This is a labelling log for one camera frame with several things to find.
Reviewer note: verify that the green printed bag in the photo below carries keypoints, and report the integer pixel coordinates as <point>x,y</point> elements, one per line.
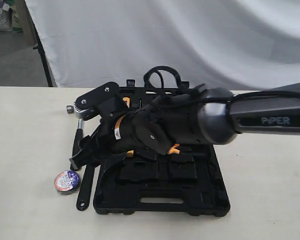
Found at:
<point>15,20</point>

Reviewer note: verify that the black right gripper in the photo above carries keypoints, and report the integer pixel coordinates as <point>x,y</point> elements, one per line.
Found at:
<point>106,142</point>

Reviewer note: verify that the black handled adjustable wrench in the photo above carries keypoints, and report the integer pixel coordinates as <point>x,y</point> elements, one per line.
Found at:
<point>84,195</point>

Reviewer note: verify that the orange handled pliers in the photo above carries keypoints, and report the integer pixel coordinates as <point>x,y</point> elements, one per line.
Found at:
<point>173,150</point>

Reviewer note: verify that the black electrical tape roll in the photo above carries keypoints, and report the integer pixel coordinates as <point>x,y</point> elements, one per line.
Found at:
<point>67,182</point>

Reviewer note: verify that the orange utility knife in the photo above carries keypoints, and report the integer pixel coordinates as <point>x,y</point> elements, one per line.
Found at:
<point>127,101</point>

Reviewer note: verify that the steel claw hammer black grip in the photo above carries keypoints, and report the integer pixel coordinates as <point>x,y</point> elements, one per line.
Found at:
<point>79,134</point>

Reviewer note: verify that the white woven sack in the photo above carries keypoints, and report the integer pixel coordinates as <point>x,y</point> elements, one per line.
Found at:
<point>5,17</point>

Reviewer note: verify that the black backdrop stand pole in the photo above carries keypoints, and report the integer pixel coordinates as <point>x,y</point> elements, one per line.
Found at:
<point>40,49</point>

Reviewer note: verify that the white backdrop cloth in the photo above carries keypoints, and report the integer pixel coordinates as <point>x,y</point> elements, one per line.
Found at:
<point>235,44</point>

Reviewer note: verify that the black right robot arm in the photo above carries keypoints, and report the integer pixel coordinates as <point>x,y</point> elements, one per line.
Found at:
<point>155,119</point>

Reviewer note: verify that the black plastic tool case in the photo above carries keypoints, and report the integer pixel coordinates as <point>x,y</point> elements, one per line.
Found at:
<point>189,182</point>

